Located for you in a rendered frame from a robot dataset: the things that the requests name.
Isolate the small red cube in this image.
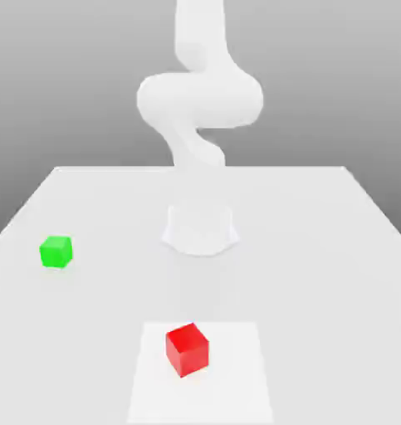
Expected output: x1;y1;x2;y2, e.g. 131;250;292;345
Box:
164;322;210;379

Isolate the small green cube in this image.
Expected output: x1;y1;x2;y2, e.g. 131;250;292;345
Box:
39;235;74;269

